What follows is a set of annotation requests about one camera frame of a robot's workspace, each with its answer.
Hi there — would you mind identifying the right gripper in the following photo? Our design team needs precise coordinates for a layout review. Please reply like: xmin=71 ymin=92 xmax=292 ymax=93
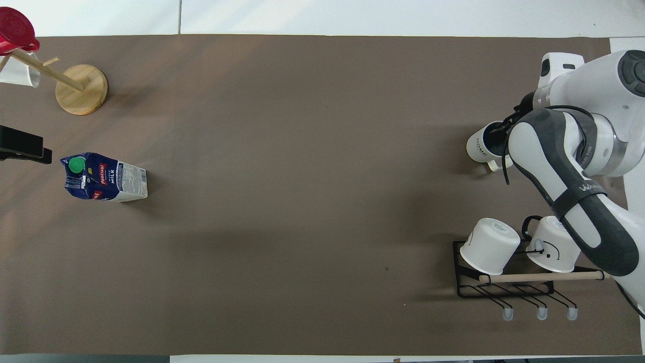
xmin=488 ymin=92 xmax=537 ymax=140

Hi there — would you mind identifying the white cup with black lettering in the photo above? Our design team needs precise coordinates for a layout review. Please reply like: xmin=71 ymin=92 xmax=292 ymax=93
xmin=466 ymin=120 xmax=514 ymax=172

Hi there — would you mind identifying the white cup with face drawing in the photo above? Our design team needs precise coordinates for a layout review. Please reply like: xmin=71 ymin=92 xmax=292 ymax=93
xmin=526 ymin=216 xmax=583 ymax=273

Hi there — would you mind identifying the blue and white milk carton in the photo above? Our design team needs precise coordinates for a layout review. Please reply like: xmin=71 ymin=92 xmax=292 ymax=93
xmin=60 ymin=152 xmax=149 ymax=203

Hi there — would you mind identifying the red cup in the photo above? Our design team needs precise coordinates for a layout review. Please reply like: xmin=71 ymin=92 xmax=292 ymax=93
xmin=0 ymin=7 xmax=40 ymax=55

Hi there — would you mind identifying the wooden mug tree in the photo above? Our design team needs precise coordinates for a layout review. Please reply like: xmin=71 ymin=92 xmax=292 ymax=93
xmin=0 ymin=48 xmax=109 ymax=116

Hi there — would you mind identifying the black stand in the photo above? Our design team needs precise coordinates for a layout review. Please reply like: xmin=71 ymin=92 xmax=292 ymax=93
xmin=0 ymin=125 xmax=53 ymax=165

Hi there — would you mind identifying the black cable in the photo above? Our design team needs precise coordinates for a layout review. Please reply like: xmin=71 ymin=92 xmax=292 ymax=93
xmin=501 ymin=105 xmax=600 ymax=185
xmin=616 ymin=280 xmax=645 ymax=320

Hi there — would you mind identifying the black wire rack, wooden bar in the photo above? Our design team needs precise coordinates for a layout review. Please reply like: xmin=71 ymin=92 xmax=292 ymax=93
xmin=452 ymin=216 xmax=613 ymax=322

